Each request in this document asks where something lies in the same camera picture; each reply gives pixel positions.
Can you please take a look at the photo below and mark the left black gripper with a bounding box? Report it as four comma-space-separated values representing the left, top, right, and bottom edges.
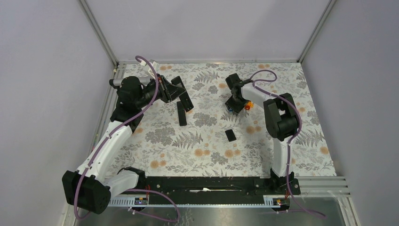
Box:
136, 73, 186, 108

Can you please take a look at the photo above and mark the black remote control back up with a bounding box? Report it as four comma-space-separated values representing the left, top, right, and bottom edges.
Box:
176, 101, 187, 127

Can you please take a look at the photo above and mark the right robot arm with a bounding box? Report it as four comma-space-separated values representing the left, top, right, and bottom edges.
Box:
225, 73, 302, 194

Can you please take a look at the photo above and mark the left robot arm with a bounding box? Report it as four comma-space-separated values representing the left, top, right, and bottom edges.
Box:
62, 74, 193, 214

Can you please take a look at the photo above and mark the floral table mat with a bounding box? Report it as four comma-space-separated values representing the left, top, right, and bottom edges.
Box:
106, 63, 336, 177

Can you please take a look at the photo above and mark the grey microphone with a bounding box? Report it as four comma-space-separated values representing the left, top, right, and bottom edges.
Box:
109, 77, 153, 87

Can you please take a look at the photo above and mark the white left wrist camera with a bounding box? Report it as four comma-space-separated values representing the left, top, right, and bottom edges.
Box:
139, 60, 159, 78

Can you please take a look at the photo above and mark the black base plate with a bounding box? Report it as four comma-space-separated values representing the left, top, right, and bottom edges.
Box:
124, 177, 301, 205

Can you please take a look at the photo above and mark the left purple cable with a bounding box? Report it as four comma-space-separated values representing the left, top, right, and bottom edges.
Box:
73, 55, 182, 224

